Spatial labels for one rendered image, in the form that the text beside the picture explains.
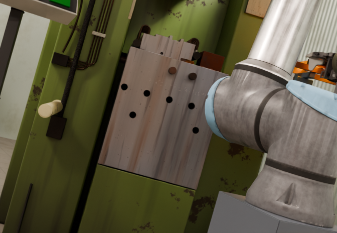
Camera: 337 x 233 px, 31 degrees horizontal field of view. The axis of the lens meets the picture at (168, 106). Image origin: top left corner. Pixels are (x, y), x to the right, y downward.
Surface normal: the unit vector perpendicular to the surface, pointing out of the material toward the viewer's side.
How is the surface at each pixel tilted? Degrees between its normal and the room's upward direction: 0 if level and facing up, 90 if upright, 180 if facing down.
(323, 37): 90
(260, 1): 90
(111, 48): 90
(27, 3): 150
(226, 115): 106
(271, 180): 70
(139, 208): 90
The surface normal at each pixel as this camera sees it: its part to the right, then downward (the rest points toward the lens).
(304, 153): -0.26, -0.07
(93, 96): 0.09, 0.04
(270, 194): -0.51, -0.49
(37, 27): 0.45, 0.13
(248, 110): -0.69, -0.27
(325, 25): -0.85, -0.24
